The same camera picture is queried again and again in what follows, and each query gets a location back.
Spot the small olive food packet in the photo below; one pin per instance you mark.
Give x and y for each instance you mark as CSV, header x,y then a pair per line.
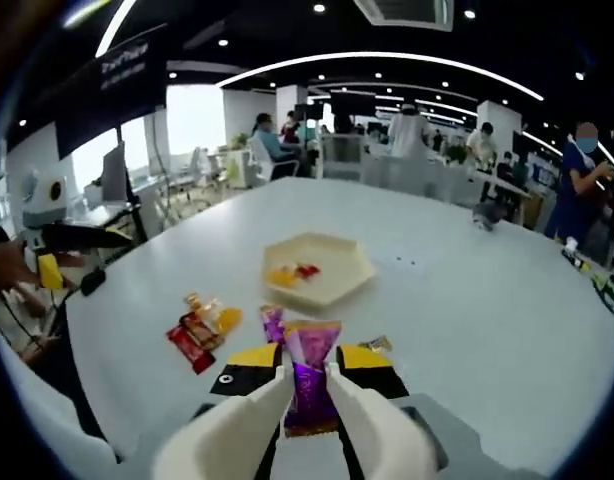
x,y
376,344

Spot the curved ceiling light strip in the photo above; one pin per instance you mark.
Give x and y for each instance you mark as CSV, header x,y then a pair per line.
x,y
377,54
112,26

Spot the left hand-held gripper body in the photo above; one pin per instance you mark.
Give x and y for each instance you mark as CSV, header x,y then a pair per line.
x,y
42,200

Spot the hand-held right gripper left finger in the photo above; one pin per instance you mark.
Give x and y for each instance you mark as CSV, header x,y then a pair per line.
x,y
242,380

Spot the yellow clear food packet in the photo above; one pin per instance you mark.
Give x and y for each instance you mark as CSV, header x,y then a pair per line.
x,y
222,317

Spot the person's left hand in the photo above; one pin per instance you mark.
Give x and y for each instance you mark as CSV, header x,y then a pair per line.
x,y
9,270

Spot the grey crumpled cloth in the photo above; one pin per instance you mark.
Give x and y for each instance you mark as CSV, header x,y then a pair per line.
x,y
489,216

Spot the white office chair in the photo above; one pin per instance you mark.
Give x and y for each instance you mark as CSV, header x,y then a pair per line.
x,y
343,157
259,160

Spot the red brown food packet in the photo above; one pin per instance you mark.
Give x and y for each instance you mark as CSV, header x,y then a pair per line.
x,y
202,331

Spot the long red food packet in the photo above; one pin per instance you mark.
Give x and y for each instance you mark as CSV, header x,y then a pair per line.
x,y
192,352

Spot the grey computer monitor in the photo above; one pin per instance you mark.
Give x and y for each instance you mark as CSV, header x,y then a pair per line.
x,y
114,172

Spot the cream food tongs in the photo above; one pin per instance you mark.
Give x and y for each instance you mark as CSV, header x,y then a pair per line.
x,y
227,440

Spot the person's white shirt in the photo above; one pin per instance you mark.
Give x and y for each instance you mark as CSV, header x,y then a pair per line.
x,y
32,425

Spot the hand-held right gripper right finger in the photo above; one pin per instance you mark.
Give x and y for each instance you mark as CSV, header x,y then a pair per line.
x,y
377,382

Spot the orange food packet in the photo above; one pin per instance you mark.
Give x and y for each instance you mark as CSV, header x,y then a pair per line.
x,y
284,276

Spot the white power socket panel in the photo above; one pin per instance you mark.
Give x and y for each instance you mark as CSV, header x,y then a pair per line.
x,y
402,259

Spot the purple food packet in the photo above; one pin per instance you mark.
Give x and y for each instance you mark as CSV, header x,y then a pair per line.
x,y
272,325
309,360

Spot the black monitor stand pole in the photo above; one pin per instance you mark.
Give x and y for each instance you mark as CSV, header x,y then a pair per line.
x,y
138,220

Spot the small gold food candy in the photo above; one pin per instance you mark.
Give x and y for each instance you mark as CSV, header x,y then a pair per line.
x,y
193,301

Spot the green potted plant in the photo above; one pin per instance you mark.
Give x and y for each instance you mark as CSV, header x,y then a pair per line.
x,y
239,142
457,154

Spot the beige hexagonal container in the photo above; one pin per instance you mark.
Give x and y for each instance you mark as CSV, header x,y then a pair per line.
x,y
337,272

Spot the black hanging sign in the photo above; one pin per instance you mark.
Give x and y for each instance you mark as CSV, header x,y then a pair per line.
x,y
112,90

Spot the white ceiling air conditioner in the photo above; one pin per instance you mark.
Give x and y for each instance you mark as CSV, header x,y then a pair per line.
x,y
407,12

